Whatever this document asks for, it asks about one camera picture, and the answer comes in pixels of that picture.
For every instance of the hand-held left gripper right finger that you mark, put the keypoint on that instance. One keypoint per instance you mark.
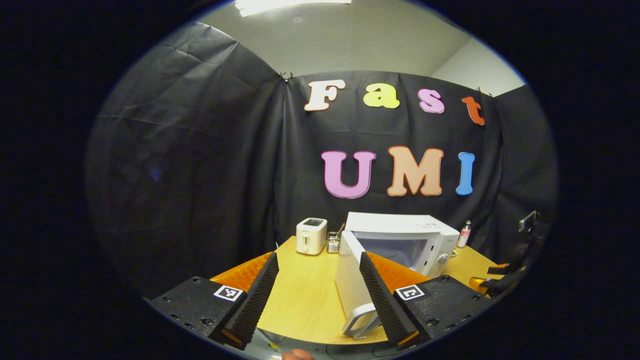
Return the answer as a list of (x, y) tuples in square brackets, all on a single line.
[(382, 300)]

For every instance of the black backdrop cloth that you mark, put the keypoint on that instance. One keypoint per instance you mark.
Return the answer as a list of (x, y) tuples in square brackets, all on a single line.
[(190, 175)]

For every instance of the white toaster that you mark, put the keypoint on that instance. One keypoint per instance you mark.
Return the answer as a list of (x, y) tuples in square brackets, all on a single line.
[(311, 237)]

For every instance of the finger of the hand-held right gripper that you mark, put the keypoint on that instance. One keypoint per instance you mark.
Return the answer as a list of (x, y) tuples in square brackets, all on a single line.
[(479, 285)]

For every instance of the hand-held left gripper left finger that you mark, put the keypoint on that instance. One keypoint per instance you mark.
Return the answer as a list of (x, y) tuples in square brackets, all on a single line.
[(255, 300)]

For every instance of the ceiling light panel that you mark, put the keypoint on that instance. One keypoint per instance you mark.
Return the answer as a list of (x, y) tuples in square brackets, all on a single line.
[(290, 6)]

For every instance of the small bottle with pink label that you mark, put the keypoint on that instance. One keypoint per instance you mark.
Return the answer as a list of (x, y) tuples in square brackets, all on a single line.
[(464, 236)]

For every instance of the white microwave oven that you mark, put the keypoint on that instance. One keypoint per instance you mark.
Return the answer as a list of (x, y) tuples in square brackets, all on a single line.
[(400, 225)]

